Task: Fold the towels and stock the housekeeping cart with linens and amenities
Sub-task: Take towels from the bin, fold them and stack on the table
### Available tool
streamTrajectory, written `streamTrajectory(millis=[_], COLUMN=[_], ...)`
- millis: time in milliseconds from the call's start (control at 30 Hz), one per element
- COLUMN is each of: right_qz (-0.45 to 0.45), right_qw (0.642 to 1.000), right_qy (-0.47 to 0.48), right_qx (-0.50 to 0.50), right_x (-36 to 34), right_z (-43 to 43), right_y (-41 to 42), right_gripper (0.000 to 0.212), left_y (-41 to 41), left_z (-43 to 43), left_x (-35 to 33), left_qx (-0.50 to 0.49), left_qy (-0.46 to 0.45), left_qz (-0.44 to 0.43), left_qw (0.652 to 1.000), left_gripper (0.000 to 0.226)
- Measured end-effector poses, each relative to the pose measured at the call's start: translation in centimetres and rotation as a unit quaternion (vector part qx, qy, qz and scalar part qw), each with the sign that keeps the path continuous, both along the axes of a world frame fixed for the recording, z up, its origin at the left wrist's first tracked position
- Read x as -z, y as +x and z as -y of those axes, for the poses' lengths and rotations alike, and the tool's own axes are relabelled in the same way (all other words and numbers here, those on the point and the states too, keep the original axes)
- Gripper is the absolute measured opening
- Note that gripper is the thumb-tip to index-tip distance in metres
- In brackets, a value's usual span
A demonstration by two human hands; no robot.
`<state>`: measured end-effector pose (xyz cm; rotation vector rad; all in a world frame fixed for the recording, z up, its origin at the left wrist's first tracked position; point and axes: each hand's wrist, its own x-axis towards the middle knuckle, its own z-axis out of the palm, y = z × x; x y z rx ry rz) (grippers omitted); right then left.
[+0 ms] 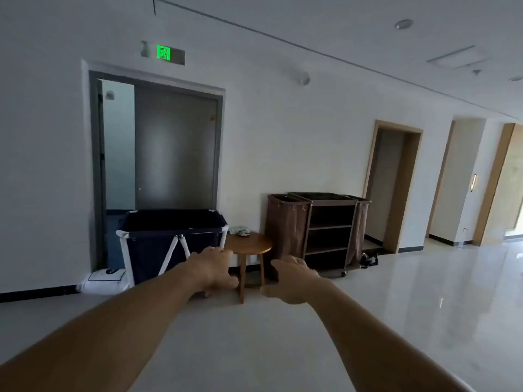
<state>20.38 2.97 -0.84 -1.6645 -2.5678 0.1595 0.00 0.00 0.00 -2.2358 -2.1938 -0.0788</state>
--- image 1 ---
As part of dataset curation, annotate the white ceiling access panel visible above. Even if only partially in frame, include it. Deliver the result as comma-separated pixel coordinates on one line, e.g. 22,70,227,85
427,45,489,70

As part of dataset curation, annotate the round wooden side table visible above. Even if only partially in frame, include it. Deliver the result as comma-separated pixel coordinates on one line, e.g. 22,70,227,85
202,231,273,305

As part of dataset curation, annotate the wooden door frame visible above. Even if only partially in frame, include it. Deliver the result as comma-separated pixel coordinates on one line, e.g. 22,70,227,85
362,119,424,254

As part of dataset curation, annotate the grey door frame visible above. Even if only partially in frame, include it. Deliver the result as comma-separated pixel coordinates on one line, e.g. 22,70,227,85
88,70,224,274

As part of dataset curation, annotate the person's right hand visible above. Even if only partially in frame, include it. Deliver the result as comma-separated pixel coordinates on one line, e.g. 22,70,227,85
260,255,332,306

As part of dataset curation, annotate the white bag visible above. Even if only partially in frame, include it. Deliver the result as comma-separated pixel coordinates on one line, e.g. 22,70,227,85
75,268,133,297

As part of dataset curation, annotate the person's left hand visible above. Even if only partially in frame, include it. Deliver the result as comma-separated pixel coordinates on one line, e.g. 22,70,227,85
184,246,240,301

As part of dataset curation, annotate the navy laundry hamper white frame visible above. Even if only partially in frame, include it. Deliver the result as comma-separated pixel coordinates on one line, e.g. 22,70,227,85
115,208,229,287

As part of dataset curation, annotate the grey door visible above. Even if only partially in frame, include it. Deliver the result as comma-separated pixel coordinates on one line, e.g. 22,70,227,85
133,84,220,212

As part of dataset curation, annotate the wooden wall panel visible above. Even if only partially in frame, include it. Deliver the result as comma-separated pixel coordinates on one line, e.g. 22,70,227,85
473,122,523,246

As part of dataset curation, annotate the person's right forearm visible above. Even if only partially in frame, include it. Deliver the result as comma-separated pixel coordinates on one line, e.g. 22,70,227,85
312,277,475,392

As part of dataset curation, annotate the green exit sign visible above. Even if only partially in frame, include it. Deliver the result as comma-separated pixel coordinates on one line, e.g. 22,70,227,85
156,44,186,66

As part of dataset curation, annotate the brown housekeeping cart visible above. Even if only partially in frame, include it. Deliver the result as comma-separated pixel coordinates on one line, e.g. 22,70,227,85
267,192,373,278

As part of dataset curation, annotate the person's left forearm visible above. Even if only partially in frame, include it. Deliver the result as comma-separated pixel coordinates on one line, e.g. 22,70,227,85
0,259,195,392

